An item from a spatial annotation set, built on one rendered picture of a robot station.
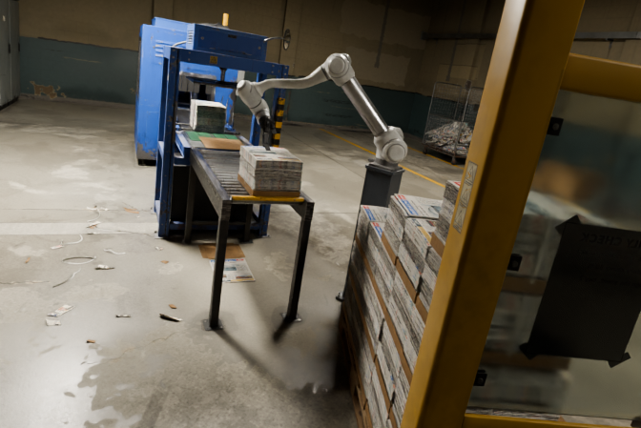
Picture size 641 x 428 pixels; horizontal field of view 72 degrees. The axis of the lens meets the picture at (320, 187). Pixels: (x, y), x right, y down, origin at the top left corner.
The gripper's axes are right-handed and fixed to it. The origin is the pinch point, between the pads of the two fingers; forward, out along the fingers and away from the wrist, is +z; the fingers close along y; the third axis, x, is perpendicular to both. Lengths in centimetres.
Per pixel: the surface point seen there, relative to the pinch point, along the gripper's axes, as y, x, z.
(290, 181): 8.1, -8.3, 25.9
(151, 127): 208, 47, -280
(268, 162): -0.8, 6.1, 20.6
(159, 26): 102, 43, -345
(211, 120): 101, 2, -157
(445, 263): -99, 25, 163
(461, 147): 290, -598, -412
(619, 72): -138, 8, 154
